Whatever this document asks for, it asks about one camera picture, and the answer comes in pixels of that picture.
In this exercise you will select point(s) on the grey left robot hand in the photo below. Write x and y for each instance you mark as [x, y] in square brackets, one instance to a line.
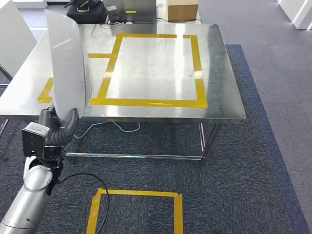
[72, 121]

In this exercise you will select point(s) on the white curved car trim part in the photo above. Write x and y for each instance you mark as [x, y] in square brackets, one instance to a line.
[68, 64]

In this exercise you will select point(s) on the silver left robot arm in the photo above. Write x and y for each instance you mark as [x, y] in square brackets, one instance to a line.
[26, 203]

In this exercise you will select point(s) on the steel workbench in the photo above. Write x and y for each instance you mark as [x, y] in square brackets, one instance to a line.
[151, 71]

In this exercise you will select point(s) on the black carry case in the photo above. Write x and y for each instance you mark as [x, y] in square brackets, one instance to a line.
[88, 17]

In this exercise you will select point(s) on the yellow floor tape square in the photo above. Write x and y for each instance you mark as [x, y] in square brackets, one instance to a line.
[136, 192]

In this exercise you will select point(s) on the white board panel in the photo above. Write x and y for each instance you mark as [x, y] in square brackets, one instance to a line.
[290, 8]
[304, 19]
[14, 38]

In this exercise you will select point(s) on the white mouse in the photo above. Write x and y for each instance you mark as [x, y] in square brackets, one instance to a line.
[128, 22]

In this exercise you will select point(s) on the grey laptop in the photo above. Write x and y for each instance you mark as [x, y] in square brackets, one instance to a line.
[131, 9]

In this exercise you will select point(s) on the white desk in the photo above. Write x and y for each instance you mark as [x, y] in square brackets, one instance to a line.
[162, 11]

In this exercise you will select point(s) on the brown cardboard box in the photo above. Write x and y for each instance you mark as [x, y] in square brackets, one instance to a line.
[183, 9]

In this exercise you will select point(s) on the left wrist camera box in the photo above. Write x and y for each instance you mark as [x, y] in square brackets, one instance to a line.
[34, 143]

